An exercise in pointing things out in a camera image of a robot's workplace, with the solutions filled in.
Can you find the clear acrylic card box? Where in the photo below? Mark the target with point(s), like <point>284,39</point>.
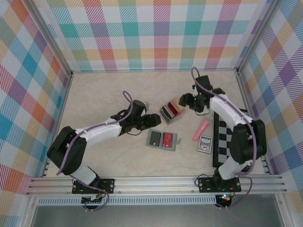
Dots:
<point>172,113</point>

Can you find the green card holder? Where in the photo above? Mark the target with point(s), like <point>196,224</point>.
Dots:
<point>176,142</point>

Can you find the pink marker pen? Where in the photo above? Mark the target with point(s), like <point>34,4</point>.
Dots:
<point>201,130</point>

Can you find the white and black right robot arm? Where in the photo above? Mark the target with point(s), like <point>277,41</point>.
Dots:
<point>225,111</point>

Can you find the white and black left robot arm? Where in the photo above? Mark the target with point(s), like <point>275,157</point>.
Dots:
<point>101,132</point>

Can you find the tan credit card stack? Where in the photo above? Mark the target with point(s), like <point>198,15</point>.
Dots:
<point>178,105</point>

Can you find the black credit card stack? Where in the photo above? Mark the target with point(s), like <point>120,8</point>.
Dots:
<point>166,113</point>

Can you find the red credit card stack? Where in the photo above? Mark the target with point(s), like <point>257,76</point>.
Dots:
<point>172,109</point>

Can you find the blue playing card deck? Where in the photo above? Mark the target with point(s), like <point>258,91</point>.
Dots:
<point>205,144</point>

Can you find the black and grey chessboard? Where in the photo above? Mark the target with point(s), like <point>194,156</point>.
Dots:
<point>222,142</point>

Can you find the aluminium back frame rail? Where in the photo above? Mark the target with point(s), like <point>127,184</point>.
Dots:
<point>154,70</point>

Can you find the aluminium side frame rail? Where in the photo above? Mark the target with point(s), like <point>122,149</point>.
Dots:
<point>56,127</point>
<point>248,99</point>

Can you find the aluminium front frame rail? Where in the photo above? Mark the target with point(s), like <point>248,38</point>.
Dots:
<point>154,185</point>

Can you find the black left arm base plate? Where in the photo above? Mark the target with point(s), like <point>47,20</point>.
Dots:
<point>109,185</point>

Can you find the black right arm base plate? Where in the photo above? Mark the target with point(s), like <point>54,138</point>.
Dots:
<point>206,184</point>

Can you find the aluminium frame post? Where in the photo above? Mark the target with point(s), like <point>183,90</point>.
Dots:
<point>256,35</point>
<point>50,35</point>

